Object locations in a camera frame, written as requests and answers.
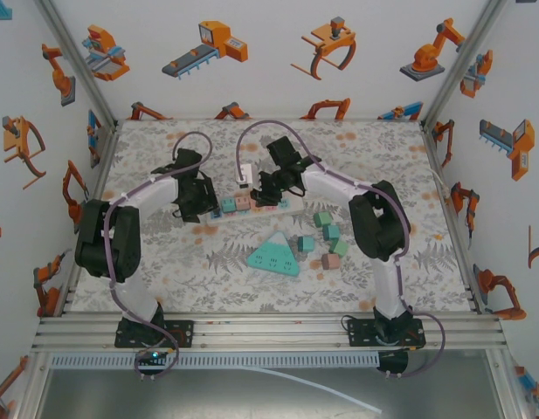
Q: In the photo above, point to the aluminium frame cross rail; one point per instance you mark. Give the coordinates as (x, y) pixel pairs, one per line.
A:
(269, 331)

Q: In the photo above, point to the aluminium frame side rail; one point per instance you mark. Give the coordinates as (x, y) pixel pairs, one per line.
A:
(448, 209)
(98, 174)

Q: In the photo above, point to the teal cube plug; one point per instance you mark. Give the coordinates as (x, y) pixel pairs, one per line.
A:
(228, 205)
(305, 244)

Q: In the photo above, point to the green cube plug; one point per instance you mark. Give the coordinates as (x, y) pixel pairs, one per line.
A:
(322, 219)
(339, 248)
(331, 231)

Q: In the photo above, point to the black controller box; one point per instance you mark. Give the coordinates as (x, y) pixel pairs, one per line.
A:
(395, 362)

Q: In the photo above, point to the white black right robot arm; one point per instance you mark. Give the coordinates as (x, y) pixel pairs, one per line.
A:
(330, 183)

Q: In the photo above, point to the teal triangular power strip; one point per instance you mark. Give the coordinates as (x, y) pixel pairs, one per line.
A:
(273, 257)

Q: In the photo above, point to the grey metal panel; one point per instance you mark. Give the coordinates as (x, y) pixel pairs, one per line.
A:
(164, 395)

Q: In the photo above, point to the white rectangular power strip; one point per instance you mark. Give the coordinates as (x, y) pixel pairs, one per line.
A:
(295, 208)

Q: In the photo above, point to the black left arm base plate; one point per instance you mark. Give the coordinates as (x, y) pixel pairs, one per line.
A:
(181, 334)

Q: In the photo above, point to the floral print tablecloth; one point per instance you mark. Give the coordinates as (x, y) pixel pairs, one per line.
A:
(186, 270)

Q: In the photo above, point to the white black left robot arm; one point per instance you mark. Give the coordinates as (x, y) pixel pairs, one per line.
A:
(155, 192)

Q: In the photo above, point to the pink cube plug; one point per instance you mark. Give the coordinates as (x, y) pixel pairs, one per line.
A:
(242, 203)
(330, 262)

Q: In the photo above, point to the black circuit board with LED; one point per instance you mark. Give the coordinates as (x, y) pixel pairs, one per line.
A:
(152, 359)

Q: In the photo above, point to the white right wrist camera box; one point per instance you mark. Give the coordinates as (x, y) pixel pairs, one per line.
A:
(245, 173)

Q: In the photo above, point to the white plastic tube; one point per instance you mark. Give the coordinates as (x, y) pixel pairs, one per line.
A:
(321, 387)

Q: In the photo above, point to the aluminium frame post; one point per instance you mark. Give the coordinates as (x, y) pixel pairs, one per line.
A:
(461, 65)
(77, 65)

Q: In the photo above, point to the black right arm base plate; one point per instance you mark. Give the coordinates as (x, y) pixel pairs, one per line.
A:
(361, 334)

